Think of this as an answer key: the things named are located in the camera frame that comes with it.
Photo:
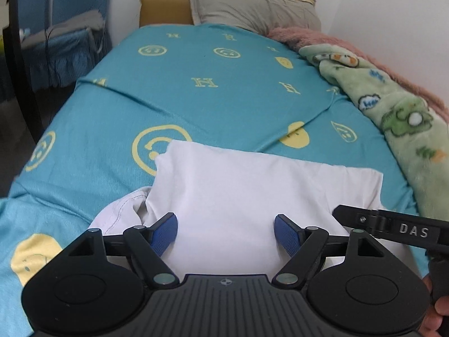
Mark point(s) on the pink fluffy blanket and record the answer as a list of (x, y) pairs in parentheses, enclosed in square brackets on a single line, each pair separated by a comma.
[(308, 37)]

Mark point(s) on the white t-shirt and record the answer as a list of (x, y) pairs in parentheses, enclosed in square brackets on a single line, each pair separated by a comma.
[(245, 189)]

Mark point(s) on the green cartoon print blanket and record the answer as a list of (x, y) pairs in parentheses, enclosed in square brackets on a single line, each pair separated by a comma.
[(403, 119)]

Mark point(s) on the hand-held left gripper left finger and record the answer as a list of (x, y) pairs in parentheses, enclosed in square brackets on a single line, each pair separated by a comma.
[(165, 233)]

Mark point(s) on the person's right hand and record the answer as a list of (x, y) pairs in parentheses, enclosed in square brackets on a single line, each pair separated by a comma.
[(442, 319)]

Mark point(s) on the mustard yellow headboard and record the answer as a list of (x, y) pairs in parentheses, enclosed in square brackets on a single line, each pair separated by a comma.
[(165, 5)]

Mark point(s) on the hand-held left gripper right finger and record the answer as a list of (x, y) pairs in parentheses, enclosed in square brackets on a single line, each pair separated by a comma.
[(287, 235)]

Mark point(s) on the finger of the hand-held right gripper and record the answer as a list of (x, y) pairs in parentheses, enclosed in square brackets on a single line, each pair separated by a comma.
[(393, 226)]

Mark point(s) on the grey cloth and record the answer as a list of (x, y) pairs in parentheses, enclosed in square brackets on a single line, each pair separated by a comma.
[(84, 19)]

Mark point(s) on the teal smiley print bed sheet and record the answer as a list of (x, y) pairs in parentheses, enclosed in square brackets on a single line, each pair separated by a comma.
[(210, 112)]

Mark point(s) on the grey pillow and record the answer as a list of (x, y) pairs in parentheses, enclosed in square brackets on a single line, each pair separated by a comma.
[(245, 3)]

